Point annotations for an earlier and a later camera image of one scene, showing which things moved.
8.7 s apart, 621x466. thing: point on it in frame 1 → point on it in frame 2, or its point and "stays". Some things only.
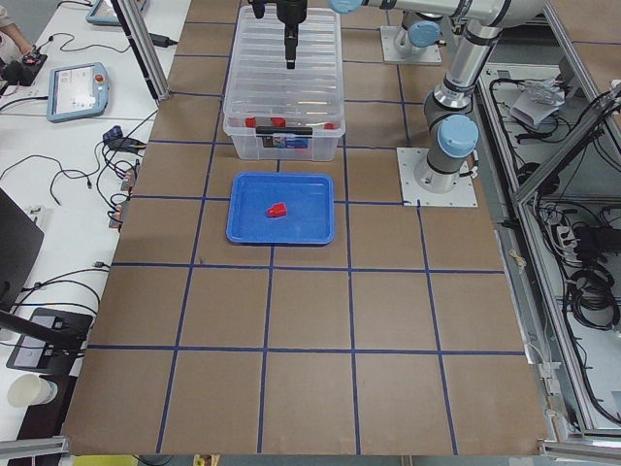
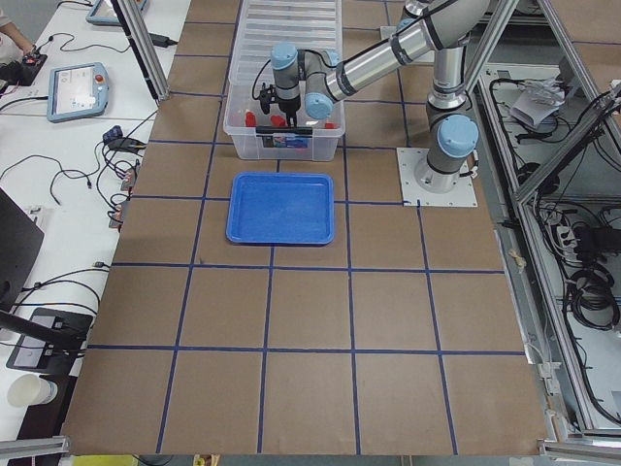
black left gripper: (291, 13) → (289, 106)
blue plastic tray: (281, 208) stays
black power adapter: (162, 41) stays
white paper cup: (31, 389) stays
